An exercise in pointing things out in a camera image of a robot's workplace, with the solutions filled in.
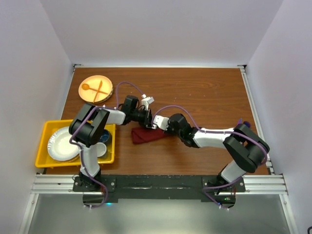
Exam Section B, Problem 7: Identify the orange plastic spoon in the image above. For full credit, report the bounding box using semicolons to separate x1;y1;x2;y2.
82;83;108;95

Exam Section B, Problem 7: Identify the yellow plastic bin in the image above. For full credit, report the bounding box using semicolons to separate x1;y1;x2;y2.
35;119;116;168

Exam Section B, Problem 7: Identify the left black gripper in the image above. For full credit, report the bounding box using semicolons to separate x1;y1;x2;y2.
130;107;154;128

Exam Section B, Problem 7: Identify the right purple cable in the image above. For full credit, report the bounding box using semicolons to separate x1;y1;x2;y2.
153;105;268;210

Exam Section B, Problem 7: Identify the orange round plate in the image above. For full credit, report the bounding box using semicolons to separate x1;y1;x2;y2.
78;75;114;103

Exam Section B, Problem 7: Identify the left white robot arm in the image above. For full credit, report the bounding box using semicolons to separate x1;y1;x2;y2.
69;94;154;191

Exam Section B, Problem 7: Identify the white paper plate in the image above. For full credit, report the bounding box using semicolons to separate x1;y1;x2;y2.
47;127;79;162

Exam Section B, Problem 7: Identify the purple iridescent utensil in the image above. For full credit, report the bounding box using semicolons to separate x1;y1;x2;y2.
237;118;251;128

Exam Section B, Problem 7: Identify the orange plastic fork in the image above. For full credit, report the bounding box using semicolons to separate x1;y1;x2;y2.
93;80;103;103

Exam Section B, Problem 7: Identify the dark red cloth napkin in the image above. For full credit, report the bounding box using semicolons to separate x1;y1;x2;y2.
131;127;171;144

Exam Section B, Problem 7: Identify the dark blue mug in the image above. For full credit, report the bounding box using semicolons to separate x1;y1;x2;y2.
99;129;111;143

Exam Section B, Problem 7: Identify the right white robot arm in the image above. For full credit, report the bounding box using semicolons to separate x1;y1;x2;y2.
154;114;270;192

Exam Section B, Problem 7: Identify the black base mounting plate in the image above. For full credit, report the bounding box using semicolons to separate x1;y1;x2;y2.
72;175;246;207

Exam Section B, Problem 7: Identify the purple cable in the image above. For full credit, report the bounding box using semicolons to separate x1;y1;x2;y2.
68;81;147;209
153;105;268;210

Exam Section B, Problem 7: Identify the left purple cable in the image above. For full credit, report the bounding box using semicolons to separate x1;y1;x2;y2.
68;81;147;209

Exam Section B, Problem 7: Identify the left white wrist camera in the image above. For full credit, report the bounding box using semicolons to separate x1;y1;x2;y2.
141;94;154;111

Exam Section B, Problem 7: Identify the grey white mug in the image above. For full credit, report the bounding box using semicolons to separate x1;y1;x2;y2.
96;142;107;157

